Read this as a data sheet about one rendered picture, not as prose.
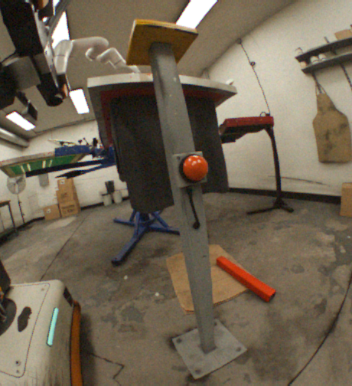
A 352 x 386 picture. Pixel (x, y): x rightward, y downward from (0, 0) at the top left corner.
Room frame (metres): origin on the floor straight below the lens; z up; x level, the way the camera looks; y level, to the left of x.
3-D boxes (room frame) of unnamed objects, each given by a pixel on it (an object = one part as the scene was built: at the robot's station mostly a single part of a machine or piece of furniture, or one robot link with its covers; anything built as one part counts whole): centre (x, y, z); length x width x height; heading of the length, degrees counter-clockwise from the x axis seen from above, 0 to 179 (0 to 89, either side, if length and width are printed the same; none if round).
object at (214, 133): (0.55, -0.03, 0.74); 0.45 x 0.03 x 0.43; 111
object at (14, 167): (1.11, 1.02, 1.05); 1.08 x 0.61 x 0.23; 141
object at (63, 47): (0.45, 0.44, 1.37); 0.13 x 0.10 x 0.16; 63
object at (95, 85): (0.83, 0.07, 0.97); 0.79 x 0.58 x 0.04; 21
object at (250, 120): (1.59, -0.95, 1.06); 0.61 x 0.46 x 0.12; 81
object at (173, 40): (0.26, -0.02, 0.48); 0.22 x 0.22 x 0.96; 21
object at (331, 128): (1.01, -1.95, 1.06); 0.53 x 0.07 x 1.05; 21
